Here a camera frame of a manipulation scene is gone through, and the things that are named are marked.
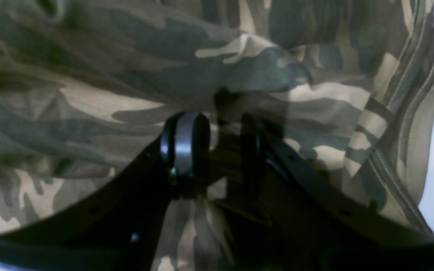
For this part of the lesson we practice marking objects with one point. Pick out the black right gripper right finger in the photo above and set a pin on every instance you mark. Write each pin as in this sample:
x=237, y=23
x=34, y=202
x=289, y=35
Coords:
x=297, y=221

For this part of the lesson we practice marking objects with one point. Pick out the camouflage T-shirt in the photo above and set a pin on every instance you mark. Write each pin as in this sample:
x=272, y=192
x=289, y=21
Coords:
x=85, y=85

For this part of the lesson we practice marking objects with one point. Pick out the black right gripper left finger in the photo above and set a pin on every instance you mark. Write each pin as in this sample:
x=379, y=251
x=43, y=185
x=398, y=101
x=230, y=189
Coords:
x=118, y=227

